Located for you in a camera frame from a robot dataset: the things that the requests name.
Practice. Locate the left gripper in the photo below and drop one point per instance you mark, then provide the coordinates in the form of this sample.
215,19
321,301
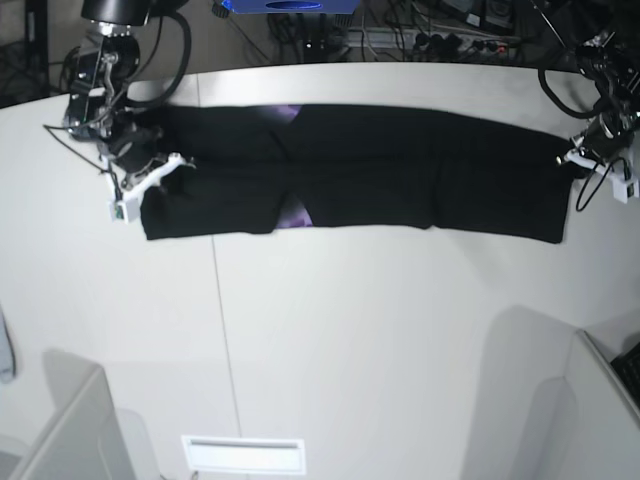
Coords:
605,147

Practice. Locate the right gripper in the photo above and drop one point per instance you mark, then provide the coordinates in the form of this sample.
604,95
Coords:
136,153

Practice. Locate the black T-shirt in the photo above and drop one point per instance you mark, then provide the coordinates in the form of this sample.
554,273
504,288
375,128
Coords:
257,169

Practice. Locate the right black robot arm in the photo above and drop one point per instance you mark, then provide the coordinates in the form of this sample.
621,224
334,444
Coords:
99,109

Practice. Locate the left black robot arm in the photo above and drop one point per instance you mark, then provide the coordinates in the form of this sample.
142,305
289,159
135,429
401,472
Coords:
602,40

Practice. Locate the blue box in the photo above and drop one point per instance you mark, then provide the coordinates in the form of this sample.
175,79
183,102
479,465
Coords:
291,6

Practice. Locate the black keyboard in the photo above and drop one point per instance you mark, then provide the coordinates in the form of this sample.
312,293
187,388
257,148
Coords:
627,368

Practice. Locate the grey folded cloth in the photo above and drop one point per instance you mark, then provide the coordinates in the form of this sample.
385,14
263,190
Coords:
7,356

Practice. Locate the white right bin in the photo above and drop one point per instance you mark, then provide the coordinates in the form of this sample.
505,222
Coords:
583,424

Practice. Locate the white bin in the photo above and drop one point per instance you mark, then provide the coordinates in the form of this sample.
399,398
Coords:
583,424
71,429

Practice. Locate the white left bin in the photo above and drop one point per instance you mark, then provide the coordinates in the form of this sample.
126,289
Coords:
71,429

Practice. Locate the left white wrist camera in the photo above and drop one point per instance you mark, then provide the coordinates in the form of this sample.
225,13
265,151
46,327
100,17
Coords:
625,190

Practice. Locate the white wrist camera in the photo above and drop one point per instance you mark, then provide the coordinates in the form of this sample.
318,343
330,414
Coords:
625,190
126,210

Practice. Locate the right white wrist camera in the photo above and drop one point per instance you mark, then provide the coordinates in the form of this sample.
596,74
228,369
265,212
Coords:
126,210

